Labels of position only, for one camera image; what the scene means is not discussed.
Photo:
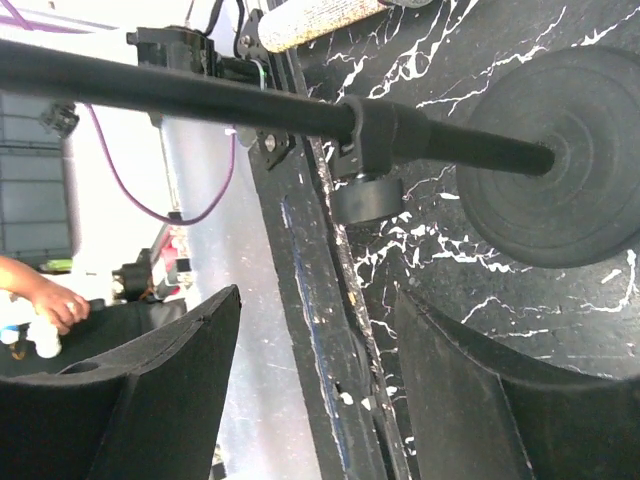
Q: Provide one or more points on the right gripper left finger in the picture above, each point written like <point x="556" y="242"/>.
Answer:
<point x="148" y="409"/>

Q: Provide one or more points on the glitter silver-head microphone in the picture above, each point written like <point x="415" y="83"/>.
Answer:
<point x="296" y="22"/>

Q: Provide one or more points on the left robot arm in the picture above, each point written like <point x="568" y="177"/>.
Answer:
<point x="191" y="50"/>

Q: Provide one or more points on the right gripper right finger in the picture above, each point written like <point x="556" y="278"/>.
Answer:
<point x="481" y="410"/>

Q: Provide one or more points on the person's bare hand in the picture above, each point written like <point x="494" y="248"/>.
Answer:
<point x="62" y="307"/>

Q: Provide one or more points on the black round-base stand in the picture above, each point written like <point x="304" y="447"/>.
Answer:
<point x="547" y="167"/>

